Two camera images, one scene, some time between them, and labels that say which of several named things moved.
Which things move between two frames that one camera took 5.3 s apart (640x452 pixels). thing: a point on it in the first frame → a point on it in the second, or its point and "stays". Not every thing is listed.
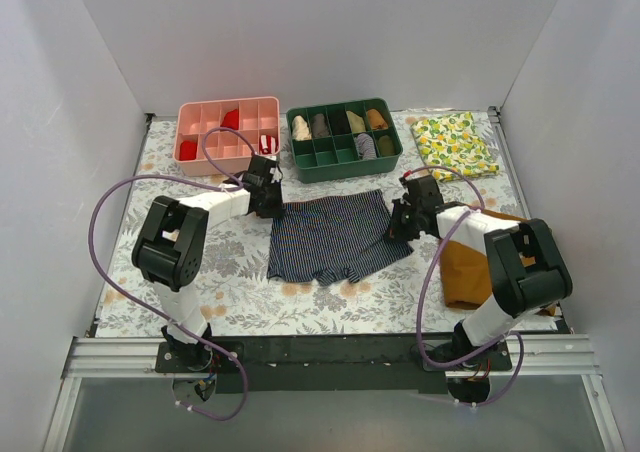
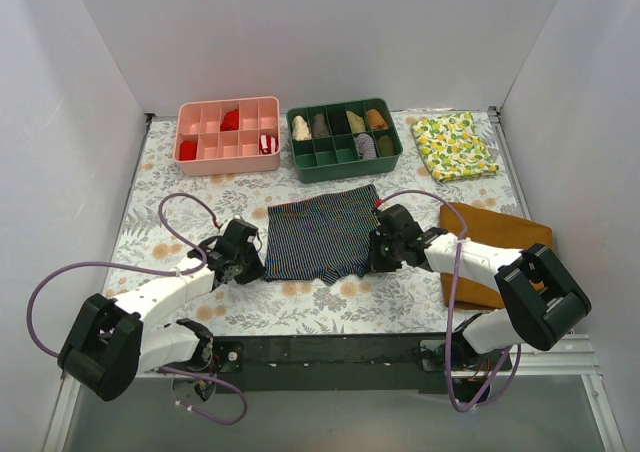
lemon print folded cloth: (454, 142) stays
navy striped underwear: (333, 238) stays
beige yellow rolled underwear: (356, 122) stays
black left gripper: (270, 204) → (251, 264)
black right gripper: (400, 220) → (378, 251)
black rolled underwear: (339, 122) stays
